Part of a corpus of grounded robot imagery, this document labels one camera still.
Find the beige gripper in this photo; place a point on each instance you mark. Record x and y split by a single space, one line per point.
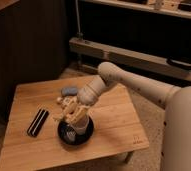
72 111

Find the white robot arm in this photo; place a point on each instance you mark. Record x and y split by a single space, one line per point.
176 101

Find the white ceramic cup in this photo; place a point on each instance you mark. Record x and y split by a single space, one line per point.
81 126

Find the black saucer plate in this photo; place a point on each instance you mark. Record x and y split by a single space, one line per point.
69 136

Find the black striped case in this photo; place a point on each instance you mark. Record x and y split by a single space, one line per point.
37 123

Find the wooden low table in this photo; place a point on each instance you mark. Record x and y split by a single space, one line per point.
117 128

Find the grey long bench rail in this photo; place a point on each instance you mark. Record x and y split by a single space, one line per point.
131 58

